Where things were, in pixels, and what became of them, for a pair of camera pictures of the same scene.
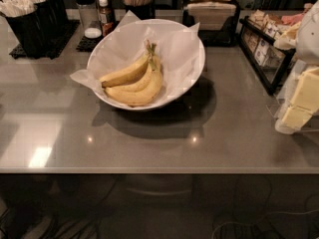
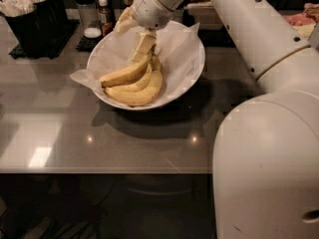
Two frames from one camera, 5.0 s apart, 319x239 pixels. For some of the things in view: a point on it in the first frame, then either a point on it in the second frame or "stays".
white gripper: x=309 y=39 -> x=151 y=9
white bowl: x=146 y=65 stays
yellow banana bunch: x=137 y=83 stays
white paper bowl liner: x=177 y=49 stays
